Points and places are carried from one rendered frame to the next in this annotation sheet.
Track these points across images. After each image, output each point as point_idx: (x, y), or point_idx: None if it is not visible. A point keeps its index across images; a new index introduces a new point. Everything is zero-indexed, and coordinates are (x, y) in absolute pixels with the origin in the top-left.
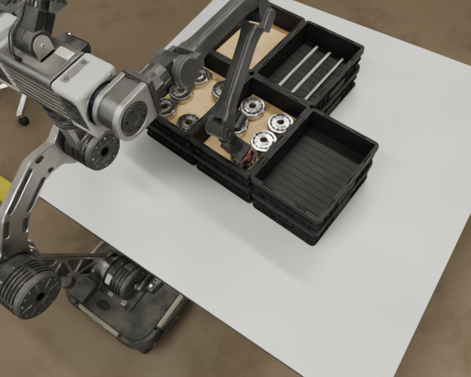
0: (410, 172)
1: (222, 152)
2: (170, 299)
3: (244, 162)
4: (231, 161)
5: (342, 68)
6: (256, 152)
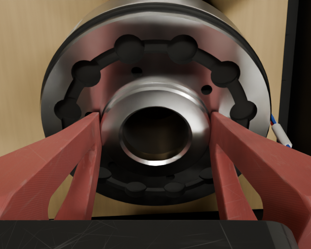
0: None
1: None
2: None
3: (208, 162)
4: (108, 196)
5: None
6: (248, 44)
